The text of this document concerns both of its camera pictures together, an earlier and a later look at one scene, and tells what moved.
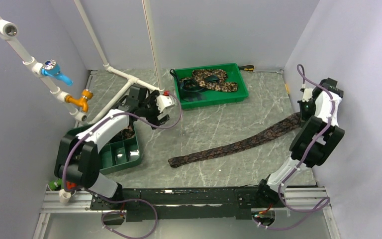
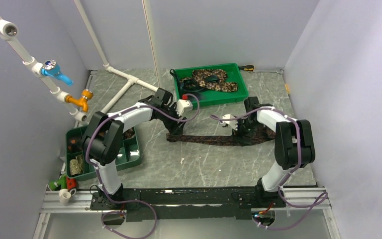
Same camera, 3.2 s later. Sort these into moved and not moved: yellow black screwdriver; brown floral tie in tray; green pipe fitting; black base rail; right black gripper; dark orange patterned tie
Moved: right black gripper; dark orange patterned tie
Not moved: green pipe fitting; brown floral tie in tray; yellow black screwdriver; black base rail
